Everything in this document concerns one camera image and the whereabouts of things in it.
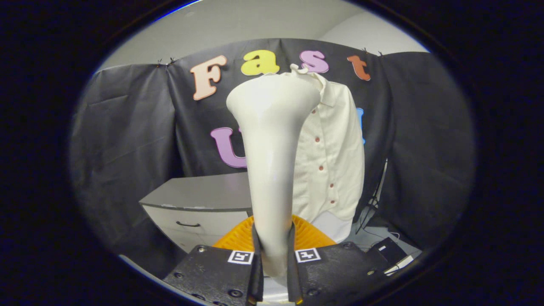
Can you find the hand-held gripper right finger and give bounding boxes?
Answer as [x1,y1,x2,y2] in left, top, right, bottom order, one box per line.
[287,215,389,305]

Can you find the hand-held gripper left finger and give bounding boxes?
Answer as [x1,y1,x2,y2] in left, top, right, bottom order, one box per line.
[163,215,264,306]

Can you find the white garment steamer head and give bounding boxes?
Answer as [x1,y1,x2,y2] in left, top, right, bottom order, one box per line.
[226,73,321,287]

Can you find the cream button shirt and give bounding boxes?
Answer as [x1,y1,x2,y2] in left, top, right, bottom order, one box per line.
[293,70,365,224]

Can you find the black box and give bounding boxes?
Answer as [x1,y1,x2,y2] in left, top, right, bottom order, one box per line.
[368,237,414,277]

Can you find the grey cabinet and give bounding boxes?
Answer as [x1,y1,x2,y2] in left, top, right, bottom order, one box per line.
[139,171,254,253]

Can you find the black cables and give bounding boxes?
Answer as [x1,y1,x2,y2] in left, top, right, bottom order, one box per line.
[356,159,388,234]

